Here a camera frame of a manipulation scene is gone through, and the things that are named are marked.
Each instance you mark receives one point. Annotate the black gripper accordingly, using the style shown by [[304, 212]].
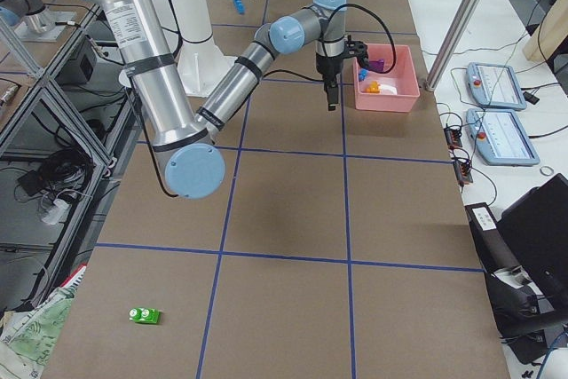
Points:
[[328, 67]]

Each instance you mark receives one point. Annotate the long blue block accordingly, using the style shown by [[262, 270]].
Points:
[[239, 7]]

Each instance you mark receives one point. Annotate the small blue block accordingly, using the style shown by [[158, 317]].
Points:
[[362, 74]]

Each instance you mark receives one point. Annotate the orange block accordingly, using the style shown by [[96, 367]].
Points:
[[373, 87]]

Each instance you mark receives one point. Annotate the purple block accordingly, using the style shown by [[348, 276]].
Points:
[[376, 66]]

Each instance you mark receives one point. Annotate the green block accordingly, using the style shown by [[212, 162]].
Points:
[[144, 315]]

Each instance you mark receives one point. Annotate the pink plastic box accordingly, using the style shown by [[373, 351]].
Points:
[[399, 87]]

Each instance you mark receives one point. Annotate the brown paper table mat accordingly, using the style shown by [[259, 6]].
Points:
[[337, 247]]

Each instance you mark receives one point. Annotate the far teach pendant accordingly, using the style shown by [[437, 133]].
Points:
[[492, 85]]

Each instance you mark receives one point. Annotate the teach pendant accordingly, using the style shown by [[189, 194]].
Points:
[[499, 137], [492, 85]]

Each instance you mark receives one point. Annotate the near teach pendant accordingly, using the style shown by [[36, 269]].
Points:
[[499, 137]]

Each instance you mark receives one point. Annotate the patterned cloth bag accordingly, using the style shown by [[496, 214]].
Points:
[[30, 337]]

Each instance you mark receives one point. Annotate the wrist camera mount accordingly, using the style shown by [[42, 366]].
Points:
[[357, 50]]

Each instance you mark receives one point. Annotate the white camera mast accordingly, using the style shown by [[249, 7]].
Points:
[[200, 63]]

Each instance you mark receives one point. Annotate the aluminium frame post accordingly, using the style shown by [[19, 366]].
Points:
[[450, 43]]

